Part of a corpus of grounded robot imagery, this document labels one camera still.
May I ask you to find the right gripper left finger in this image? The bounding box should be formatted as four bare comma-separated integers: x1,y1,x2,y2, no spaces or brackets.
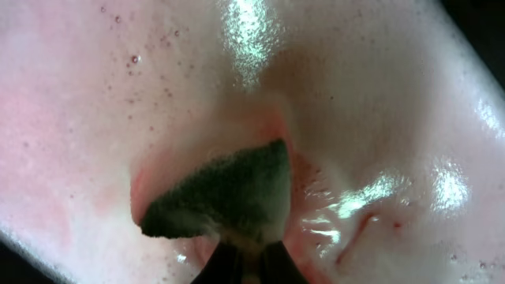
191,242,243,284

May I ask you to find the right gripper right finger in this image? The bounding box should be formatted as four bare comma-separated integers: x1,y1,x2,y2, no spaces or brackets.
260,241,309,284

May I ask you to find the pink sponge with dark scourer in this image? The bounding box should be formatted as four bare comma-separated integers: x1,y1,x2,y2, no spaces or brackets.
129,114,316,284

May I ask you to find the black tray with soapy water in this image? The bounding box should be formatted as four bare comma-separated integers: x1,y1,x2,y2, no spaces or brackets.
1,1,504,283

